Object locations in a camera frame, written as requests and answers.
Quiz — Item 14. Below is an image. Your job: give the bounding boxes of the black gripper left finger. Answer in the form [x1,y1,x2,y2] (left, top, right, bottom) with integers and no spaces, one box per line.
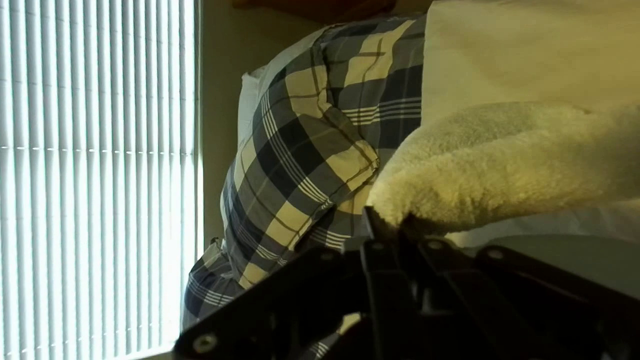
[175,205,402,360]

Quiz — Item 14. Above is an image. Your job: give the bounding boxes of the cream terry towel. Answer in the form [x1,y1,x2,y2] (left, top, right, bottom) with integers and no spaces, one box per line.
[366,97,640,236]

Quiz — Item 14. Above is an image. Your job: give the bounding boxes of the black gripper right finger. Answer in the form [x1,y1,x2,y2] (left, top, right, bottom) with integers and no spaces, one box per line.
[387,225,640,360]

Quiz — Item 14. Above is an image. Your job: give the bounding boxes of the white window blinds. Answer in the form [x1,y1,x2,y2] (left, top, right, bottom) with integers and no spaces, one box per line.
[0,0,206,360]

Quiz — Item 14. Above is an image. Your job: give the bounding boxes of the plaid pillow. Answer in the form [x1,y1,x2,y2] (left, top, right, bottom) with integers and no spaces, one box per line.
[181,9,428,331]

